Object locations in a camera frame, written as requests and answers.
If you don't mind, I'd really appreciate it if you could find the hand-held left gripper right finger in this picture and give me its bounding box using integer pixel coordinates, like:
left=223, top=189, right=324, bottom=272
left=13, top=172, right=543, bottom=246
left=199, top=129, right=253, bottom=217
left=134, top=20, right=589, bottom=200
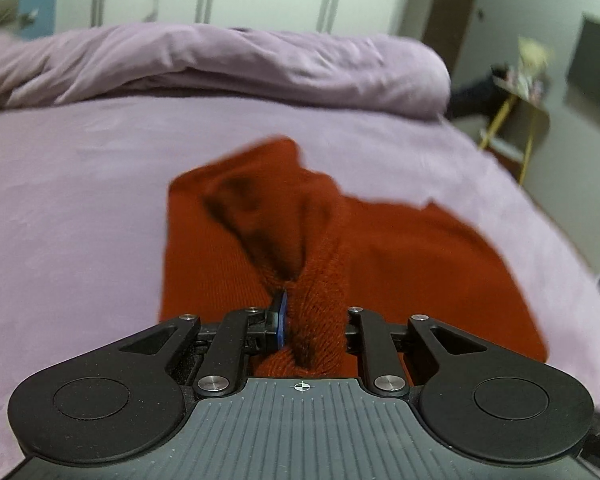
left=346, top=306, right=492, bottom=400

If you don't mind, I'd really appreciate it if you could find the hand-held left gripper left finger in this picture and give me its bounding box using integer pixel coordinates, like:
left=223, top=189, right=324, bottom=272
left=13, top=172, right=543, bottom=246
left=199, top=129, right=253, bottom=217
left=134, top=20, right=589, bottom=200
left=114, top=290, right=289, bottom=400

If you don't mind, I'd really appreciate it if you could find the rust red buttoned cardigan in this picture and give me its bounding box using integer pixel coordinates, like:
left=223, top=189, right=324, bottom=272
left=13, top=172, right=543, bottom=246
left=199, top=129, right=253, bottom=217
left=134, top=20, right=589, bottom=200
left=157, top=136, right=551, bottom=380

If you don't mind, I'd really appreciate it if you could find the dark clothes pile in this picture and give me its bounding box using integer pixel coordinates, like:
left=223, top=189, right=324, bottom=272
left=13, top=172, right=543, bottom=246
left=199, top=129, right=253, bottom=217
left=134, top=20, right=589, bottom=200
left=450, top=62, right=516, bottom=118

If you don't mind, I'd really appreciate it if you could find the bed with purple sheet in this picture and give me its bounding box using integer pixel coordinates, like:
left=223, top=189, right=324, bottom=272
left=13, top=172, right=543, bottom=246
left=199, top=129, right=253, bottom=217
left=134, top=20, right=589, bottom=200
left=0, top=95, right=600, bottom=480

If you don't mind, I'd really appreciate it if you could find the purple duvet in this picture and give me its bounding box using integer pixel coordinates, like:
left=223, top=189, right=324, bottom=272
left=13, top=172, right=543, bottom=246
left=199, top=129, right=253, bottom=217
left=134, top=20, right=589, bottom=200
left=0, top=22, right=452, bottom=121

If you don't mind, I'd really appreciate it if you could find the side table with yellow legs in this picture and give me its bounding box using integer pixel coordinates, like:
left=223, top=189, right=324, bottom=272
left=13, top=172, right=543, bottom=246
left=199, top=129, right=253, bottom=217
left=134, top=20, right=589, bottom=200
left=480, top=77, right=552, bottom=183

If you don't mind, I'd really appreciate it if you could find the cream paper bouquet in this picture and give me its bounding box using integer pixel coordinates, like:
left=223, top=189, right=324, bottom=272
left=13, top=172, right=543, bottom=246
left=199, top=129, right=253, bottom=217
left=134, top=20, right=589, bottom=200
left=514, top=37, right=556, bottom=98

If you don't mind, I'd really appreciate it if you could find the brown wooden pillar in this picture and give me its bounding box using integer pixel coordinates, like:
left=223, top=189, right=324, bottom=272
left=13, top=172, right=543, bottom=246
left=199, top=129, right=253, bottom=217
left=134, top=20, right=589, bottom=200
left=422, top=0, right=483, bottom=77

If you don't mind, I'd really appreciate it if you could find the wall-mounted black screen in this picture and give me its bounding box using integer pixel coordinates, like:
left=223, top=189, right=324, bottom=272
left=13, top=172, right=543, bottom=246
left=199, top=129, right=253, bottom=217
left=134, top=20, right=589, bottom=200
left=566, top=14, right=600, bottom=105

